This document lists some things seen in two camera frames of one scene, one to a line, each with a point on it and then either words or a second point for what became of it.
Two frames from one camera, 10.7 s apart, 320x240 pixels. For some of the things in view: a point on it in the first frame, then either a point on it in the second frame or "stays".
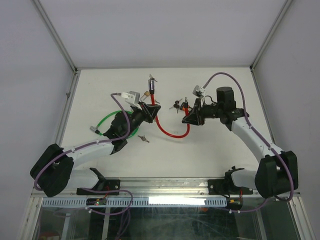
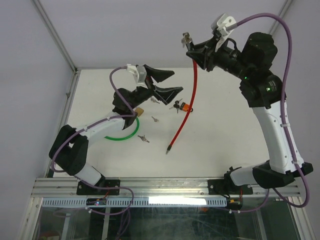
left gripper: (151, 110) to (165, 95)
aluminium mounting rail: (153, 188) stays
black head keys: (176, 105) stays
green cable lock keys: (143, 138) stays
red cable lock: (184, 106) to (191, 47)
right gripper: (196, 117) to (205, 54)
